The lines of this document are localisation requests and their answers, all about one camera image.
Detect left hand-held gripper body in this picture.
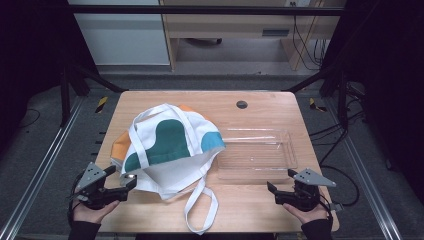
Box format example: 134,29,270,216
68,161,129,211

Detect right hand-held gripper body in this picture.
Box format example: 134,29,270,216
274,167,337,212

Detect white patterned tote bag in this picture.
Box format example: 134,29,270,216
110,103,227,236

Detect person's right hand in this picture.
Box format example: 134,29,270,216
283,202,331,225

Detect person's left hand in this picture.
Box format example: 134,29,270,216
72,199,120,225

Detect clear plastic tray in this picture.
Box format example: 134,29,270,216
216,128,299,183

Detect yellow black tape marker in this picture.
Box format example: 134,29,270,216
308,97,328,113
94,96,109,114

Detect black metal stand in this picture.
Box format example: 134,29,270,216
59,63,128,128
283,66,351,131

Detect white cabinet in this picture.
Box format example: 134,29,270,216
68,0,171,67

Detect black curtain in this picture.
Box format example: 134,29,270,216
321,0,424,201
0,0,98,151

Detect light wooden desk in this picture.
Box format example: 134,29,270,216
159,0,346,72

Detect black horizontal metal bar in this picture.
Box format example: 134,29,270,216
68,4,346,17

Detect right hand-held gripper cable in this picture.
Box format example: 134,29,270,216
318,192,334,223

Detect hand-held gripper cable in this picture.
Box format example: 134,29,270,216
318,192,334,223
67,173,84,228

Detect left hand-held gripper cable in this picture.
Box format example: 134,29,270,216
67,173,84,228

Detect black floor cables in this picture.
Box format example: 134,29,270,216
308,109,366,208

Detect aluminium rail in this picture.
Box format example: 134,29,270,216
324,99,404,240
0,96,86,240

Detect thin black floor cable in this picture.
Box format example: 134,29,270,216
19,108,42,129

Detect black cables under desk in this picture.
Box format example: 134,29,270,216
291,14,329,72

